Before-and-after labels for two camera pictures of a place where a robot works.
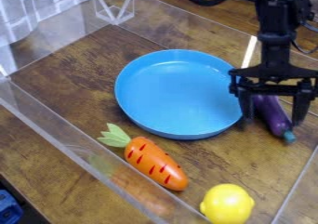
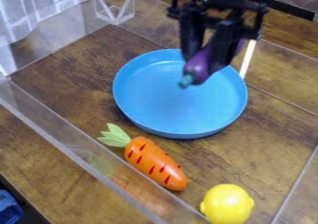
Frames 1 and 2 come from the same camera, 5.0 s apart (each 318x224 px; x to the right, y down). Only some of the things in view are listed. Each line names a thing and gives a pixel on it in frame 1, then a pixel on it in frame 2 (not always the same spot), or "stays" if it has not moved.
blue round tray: x=173 y=94 stays
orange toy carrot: x=147 y=157 stays
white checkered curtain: x=25 y=4 stays
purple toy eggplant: x=274 y=116 → x=197 y=68
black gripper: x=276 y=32 → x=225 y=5
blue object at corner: x=11 y=210 stays
